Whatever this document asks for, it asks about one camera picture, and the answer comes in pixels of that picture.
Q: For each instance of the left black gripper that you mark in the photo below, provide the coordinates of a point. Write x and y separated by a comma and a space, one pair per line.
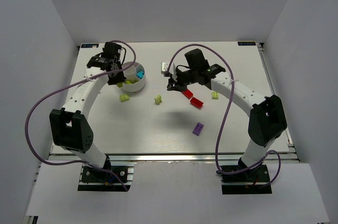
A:
116, 76

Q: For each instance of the purple flat lego brick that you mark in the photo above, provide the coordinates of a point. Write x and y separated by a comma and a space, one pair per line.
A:
198, 129

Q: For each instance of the red lego long brick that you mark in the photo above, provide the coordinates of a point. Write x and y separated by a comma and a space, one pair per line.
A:
188, 94

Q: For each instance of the white divided round container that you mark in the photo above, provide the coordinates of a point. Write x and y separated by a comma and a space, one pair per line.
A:
130, 74

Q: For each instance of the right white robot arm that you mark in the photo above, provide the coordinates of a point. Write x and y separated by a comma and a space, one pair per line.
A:
266, 115

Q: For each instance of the red lego short brick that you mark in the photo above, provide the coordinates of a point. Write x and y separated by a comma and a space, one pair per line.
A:
196, 103

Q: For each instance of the left blue table label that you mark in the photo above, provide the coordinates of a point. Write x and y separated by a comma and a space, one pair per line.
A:
89, 45

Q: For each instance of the right blue table label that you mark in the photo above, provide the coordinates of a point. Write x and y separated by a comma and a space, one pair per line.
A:
246, 43

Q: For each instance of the blue table label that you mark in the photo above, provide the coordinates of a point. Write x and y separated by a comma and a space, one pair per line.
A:
89, 45
246, 43

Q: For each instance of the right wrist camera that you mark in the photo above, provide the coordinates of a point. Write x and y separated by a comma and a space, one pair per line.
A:
165, 68

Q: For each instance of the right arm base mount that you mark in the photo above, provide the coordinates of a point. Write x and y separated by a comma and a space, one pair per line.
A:
246, 183

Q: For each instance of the light green lego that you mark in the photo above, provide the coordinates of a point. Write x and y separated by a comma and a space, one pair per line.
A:
158, 99
215, 95
124, 98

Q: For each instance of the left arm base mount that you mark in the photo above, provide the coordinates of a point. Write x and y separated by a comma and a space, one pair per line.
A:
93, 180

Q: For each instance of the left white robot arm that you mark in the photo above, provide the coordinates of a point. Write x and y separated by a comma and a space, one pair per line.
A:
69, 124

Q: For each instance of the cyan lego brick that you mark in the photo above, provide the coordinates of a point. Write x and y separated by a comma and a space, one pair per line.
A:
140, 74

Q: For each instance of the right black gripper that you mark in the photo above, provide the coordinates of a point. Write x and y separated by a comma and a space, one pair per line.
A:
178, 80

